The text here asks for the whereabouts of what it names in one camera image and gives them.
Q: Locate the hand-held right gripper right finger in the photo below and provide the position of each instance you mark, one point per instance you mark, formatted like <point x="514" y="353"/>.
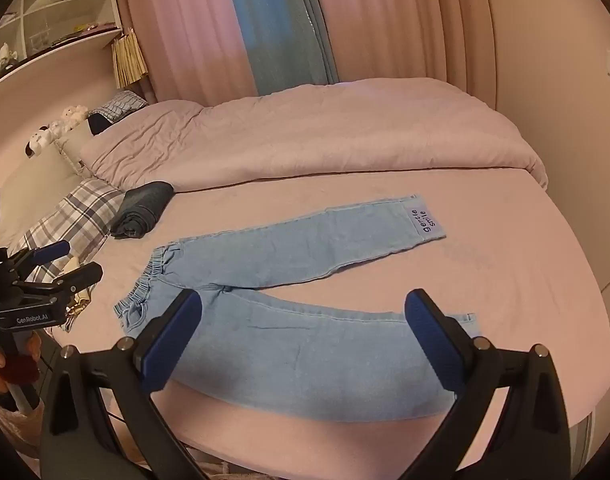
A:
<point x="425" y="330"/>

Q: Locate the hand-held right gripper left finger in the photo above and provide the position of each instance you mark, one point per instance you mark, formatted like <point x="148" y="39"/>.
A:
<point x="172" y="340"/>

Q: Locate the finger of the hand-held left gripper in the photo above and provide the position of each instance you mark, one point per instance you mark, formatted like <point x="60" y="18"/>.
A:
<point x="80" y="276"/>
<point x="50" y="250"/>

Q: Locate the light blue denim pants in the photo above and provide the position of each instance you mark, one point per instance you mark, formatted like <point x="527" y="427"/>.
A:
<point x="285" y="355"/>

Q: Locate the person's left forearm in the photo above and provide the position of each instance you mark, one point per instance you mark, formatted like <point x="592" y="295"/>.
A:
<point x="5" y="425"/>

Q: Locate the dark folded pants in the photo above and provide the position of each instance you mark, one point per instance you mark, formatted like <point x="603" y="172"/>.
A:
<point x="142" y="205"/>

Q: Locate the cream printed folded cloth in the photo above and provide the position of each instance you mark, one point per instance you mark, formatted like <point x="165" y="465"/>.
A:
<point x="80" y="311"/>

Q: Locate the plaid pillow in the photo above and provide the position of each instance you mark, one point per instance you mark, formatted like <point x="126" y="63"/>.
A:
<point x="80" y="210"/>

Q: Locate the beige pillow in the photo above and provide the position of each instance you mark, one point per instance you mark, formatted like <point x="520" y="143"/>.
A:
<point x="35" y="180"/>

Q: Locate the pink bed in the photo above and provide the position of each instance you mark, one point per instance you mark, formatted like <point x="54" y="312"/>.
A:
<point x="510" y="285"/>

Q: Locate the white and black plush toy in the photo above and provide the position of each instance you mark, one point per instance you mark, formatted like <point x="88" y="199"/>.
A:
<point x="39" y="141"/>

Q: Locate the white trimmed pillow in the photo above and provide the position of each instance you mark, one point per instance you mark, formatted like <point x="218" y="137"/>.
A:
<point x="77" y="142"/>

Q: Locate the blue checked pillow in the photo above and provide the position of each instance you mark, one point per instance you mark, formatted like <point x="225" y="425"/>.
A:
<point x="122" y="105"/>

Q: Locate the white figurine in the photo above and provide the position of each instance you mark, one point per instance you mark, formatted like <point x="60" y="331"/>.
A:
<point x="6" y="56"/>

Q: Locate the yellow fringed hanging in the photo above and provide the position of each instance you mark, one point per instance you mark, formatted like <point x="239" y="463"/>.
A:
<point x="129" y="60"/>

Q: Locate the pink duvet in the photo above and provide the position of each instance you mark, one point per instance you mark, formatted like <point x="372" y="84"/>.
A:
<point x="335" y="130"/>

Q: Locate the pink curtain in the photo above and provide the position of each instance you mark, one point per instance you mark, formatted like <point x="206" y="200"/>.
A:
<point x="395" y="20"/>
<point x="185" y="25"/>

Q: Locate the blue curtain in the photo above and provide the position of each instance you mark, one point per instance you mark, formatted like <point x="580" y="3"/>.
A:
<point x="275" y="25"/>

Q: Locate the white wall shelf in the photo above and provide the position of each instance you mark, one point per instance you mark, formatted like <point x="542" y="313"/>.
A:
<point x="60" y="46"/>

